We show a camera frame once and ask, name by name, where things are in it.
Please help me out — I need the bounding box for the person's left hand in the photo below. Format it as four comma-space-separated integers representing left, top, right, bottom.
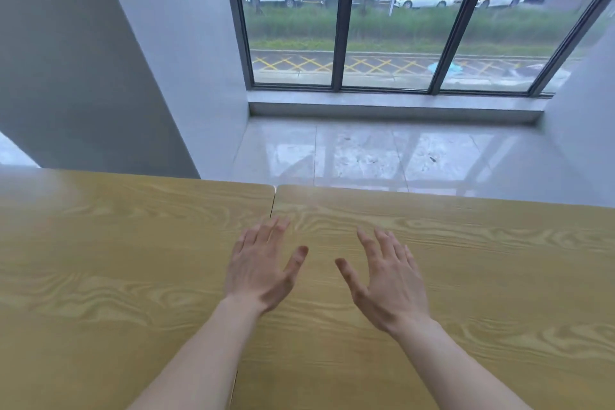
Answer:
223, 217, 309, 315

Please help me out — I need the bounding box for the person's right hand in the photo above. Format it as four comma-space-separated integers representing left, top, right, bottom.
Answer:
335, 227, 433, 336

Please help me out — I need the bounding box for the person's right forearm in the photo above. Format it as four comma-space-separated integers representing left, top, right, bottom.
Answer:
391, 318, 532, 410

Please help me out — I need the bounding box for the person's left forearm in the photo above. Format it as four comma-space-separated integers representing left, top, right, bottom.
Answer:
127, 296, 266, 410

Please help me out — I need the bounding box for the grey stone window sill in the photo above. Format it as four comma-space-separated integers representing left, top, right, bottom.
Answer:
247, 90, 551, 125

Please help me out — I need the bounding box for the blue sheet on road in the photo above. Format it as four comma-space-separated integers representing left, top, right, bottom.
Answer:
427, 61, 465, 77

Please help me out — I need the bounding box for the green hedge strip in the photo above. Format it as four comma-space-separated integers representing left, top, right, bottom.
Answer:
244, 5, 589, 52

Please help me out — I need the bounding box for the dark metal window frame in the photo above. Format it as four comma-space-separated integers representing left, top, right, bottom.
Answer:
219, 0, 615, 98

